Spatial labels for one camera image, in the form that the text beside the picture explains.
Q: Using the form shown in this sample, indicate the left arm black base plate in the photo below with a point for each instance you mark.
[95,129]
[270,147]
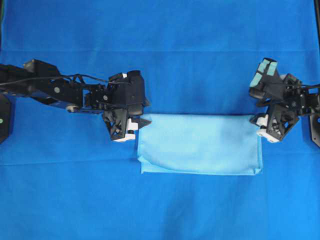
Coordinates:
[7,116]

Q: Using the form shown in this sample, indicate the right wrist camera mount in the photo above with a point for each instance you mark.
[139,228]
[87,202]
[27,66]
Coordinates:
[275,123]

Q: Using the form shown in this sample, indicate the dark blue table cloth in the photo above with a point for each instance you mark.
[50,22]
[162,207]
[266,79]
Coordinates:
[62,178]

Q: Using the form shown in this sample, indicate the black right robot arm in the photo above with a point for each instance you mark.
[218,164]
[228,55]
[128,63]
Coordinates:
[304,102]

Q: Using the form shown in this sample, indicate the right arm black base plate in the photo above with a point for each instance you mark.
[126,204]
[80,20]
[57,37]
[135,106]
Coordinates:
[314,127]

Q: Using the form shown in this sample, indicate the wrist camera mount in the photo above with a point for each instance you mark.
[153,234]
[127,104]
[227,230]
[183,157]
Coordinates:
[275,123]
[121,128]

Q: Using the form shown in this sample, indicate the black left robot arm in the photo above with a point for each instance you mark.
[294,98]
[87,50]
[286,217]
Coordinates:
[43,82]

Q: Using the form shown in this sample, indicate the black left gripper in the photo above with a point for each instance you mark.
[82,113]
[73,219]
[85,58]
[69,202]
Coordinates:
[127,90]

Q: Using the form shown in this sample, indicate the light blue towel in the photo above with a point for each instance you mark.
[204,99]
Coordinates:
[223,145]

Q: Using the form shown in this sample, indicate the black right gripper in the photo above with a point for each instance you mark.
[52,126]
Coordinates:
[269,88]

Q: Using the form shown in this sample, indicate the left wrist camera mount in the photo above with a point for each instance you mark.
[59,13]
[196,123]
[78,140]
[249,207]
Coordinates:
[121,128]

